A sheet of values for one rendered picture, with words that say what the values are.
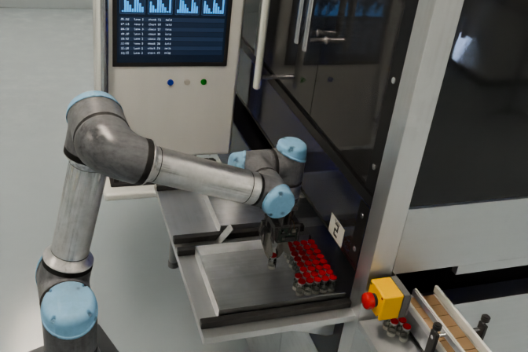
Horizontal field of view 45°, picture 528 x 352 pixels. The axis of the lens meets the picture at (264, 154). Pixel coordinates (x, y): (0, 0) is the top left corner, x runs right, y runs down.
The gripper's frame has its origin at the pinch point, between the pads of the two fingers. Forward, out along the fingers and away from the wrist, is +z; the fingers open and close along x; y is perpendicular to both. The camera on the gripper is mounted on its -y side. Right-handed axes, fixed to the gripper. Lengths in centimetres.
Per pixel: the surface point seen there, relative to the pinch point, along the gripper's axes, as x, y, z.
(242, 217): -1.1, -24.4, 5.0
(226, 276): -13.1, 1.7, 5.1
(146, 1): -24, -77, -47
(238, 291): -11.7, 8.4, 5.1
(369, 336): 16.0, 30.0, 5.2
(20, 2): -74, -531, 88
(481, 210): 43, 24, -25
